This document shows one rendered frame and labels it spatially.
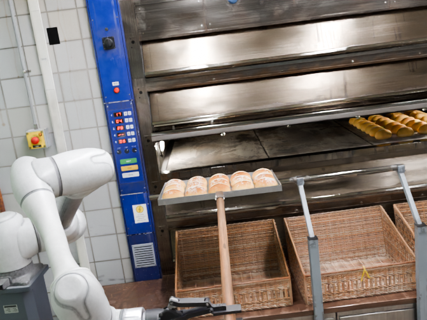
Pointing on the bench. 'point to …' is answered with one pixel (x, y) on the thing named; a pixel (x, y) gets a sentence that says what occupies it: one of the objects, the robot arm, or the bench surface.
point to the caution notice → (140, 213)
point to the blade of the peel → (223, 192)
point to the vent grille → (143, 255)
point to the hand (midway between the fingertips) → (228, 316)
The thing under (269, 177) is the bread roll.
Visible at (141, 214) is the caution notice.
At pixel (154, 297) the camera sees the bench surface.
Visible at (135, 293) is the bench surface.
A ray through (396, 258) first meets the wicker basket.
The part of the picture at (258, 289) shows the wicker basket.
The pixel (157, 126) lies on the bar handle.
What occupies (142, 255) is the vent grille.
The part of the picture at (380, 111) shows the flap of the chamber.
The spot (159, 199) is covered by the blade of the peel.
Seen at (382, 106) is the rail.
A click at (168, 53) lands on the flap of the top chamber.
